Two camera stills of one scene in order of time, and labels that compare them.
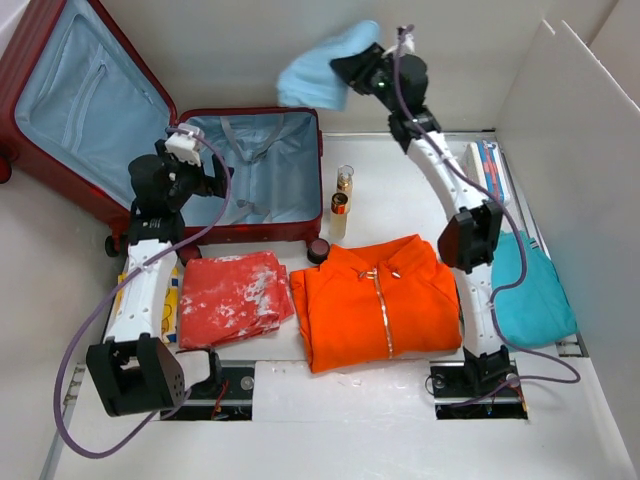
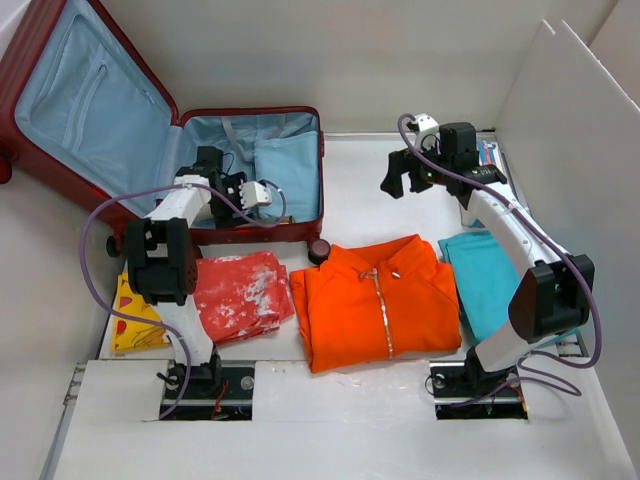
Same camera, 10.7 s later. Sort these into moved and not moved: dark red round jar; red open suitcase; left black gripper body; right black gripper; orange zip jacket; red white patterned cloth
Moved: right black gripper; left black gripper body
Not moved: orange zip jacket; dark red round jar; red white patterned cloth; red open suitcase
